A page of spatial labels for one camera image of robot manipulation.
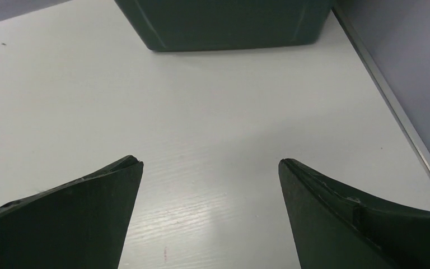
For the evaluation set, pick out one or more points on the aluminium table frame rail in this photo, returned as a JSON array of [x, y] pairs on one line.
[[384, 89]]

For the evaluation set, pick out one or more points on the dark green trash bin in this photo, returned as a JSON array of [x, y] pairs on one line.
[[203, 25]]

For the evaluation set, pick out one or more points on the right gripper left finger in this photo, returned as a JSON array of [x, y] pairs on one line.
[[79, 224]]

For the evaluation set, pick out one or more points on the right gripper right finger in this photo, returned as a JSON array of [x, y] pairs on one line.
[[337, 226]]

